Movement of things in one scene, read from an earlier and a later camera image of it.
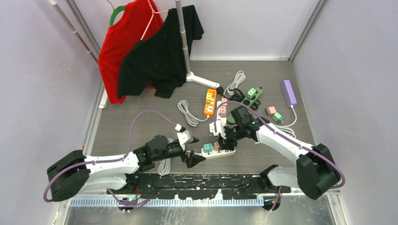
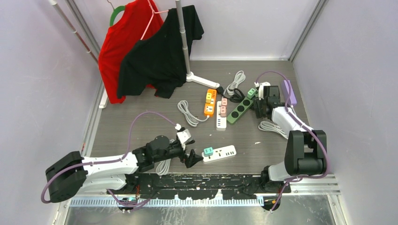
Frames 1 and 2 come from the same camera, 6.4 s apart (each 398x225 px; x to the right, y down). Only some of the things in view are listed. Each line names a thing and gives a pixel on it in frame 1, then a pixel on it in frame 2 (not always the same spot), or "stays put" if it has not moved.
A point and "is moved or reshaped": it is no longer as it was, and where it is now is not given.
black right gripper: x=226 y=144 to x=257 y=103
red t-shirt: x=136 y=20 stays put
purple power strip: x=288 y=93 stays put
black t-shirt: x=158 y=61 stays put
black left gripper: x=193 y=159 stays put
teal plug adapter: x=208 y=147 is moved or reshaped
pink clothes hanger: x=153 y=12 stays put
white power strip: x=216 y=153 is moved or reshaped
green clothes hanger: x=116 y=10 stays put
